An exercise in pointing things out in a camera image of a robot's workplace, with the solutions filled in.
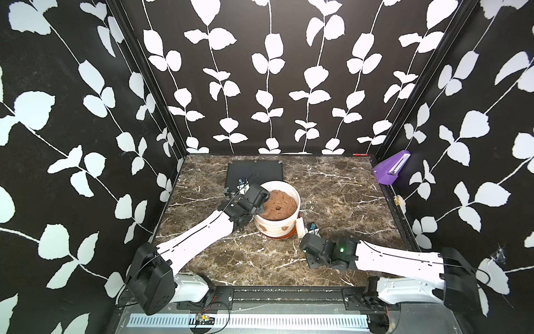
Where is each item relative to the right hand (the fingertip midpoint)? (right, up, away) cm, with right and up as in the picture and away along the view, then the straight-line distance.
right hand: (305, 254), depth 78 cm
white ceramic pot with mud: (-10, +14, +7) cm, 19 cm away
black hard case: (-22, +32, +29) cm, 49 cm away
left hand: (-19, +21, +5) cm, 28 cm away
